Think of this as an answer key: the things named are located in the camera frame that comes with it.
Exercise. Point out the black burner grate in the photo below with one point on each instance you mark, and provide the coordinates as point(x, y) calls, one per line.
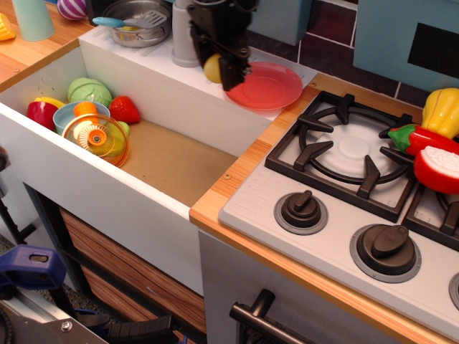
point(341, 148)
point(434, 215)

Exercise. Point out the orange transparent pot lid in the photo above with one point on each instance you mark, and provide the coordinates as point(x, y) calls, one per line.
point(100, 135)

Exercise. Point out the grey toy faucet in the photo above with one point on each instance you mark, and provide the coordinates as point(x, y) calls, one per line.
point(183, 53)

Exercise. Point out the yellow toy corn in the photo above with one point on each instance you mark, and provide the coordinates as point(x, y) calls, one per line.
point(7, 31)

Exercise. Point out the blue plastic clamp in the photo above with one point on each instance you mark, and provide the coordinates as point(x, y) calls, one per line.
point(32, 268)

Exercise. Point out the yellow toy banana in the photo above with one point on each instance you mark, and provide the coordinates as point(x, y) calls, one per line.
point(57, 103)

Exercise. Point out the black left stove knob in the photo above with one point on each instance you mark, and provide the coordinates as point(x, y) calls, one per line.
point(301, 213)

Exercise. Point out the light blue plastic bowl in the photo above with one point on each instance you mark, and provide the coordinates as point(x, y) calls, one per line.
point(65, 114)

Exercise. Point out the yellow toy potato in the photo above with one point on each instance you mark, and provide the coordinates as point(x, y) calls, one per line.
point(212, 69)

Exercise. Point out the pink plastic plate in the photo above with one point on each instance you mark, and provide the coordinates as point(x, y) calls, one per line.
point(269, 86)

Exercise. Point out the white toy sink basin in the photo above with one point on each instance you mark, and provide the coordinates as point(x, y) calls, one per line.
point(190, 133)

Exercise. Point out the black right burner grate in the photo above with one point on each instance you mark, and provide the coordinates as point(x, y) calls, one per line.
point(434, 215)

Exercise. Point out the grey spatula blue handle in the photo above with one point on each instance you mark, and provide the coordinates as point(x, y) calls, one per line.
point(149, 20)

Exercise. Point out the black oven door handle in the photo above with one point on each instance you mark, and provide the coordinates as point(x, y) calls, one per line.
point(254, 326)

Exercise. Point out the red toy chili pepper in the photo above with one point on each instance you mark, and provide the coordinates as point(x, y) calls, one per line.
point(411, 139)

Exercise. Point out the purple white striped ball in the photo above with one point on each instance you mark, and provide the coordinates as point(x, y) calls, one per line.
point(72, 9)

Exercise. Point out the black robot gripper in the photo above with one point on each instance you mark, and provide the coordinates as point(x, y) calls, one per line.
point(218, 27)

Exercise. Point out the grey stove top panel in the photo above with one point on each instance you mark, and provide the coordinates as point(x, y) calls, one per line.
point(430, 298)

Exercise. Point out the red toy strawberry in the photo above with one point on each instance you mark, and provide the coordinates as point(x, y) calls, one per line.
point(123, 109)

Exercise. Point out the orange toy carrot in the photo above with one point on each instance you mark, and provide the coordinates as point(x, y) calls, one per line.
point(83, 109)

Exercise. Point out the silver metal pot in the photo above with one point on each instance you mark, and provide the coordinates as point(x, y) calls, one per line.
point(134, 37)

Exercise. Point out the red toy apple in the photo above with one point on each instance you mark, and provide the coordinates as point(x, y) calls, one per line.
point(42, 113)

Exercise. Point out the black left burner grate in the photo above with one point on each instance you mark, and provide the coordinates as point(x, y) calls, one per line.
point(341, 148)

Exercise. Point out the black stove knob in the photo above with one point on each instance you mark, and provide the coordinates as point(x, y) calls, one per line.
point(386, 253)
point(301, 213)

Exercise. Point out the red white toy radish half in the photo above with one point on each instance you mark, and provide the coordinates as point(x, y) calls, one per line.
point(437, 169)

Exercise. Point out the light blue plastic cup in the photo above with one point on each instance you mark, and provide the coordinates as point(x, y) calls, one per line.
point(34, 20)

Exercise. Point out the green toy cabbage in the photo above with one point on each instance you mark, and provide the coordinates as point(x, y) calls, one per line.
point(87, 89)

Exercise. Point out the yellow toy bell pepper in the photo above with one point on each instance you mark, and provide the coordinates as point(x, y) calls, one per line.
point(440, 113)

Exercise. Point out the black middle stove knob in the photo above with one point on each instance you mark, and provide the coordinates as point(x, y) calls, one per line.
point(386, 253)

